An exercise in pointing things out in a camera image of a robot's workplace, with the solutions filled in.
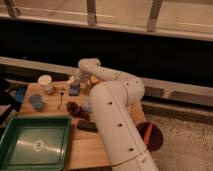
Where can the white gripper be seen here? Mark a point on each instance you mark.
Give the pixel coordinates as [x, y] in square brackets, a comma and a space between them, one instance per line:
[82, 78]

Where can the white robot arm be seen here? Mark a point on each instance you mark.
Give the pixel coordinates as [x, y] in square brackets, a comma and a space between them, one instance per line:
[109, 101]

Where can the purple bowl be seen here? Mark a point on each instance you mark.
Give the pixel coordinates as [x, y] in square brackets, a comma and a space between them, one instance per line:
[156, 138]

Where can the yellow cup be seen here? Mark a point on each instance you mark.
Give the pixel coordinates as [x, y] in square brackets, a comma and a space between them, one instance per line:
[94, 80]

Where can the blue grey cloth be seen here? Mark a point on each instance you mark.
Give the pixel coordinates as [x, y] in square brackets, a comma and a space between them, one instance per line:
[86, 107]

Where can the white cup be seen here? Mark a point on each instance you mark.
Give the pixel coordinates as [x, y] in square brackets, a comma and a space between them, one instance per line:
[45, 81]

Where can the black rectangular block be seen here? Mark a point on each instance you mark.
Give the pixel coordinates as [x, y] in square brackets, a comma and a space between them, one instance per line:
[87, 126]

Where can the blue object at table edge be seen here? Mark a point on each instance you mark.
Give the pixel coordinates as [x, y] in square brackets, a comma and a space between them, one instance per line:
[20, 94]

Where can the black equipment at left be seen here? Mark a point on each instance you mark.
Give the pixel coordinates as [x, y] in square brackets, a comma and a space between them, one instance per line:
[7, 101]

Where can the green plastic tray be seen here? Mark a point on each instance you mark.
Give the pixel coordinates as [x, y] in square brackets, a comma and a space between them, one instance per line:
[35, 144]

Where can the orange carrot stick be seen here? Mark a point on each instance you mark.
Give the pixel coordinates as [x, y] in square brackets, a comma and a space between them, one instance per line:
[148, 134]

